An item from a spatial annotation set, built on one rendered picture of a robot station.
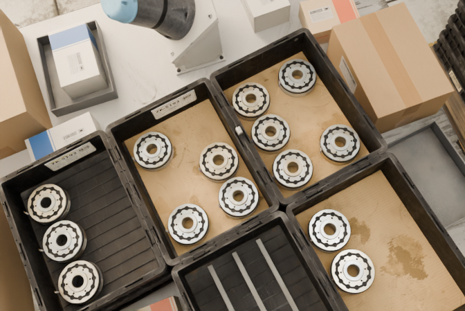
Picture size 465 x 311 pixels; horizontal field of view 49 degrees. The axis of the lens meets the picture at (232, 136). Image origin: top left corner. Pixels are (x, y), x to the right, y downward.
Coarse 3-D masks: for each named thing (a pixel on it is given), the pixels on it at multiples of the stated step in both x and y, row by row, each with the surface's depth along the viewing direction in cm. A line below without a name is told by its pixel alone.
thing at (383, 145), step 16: (304, 32) 134; (272, 48) 134; (320, 48) 132; (240, 64) 133; (336, 80) 130; (224, 96) 130; (352, 96) 127; (384, 144) 122; (256, 160) 123; (368, 160) 121; (336, 176) 122; (304, 192) 120
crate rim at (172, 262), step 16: (208, 80) 132; (176, 96) 131; (144, 112) 130; (224, 112) 128; (112, 128) 129; (112, 144) 127; (240, 144) 125; (128, 176) 124; (272, 192) 120; (144, 208) 121; (272, 208) 119; (240, 224) 118; (160, 240) 119; (208, 240) 117
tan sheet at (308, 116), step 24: (264, 72) 142; (288, 96) 139; (312, 96) 139; (240, 120) 138; (288, 120) 137; (312, 120) 136; (336, 120) 136; (288, 144) 135; (312, 144) 134; (336, 144) 134; (288, 168) 132; (336, 168) 131; (288, 192) 130
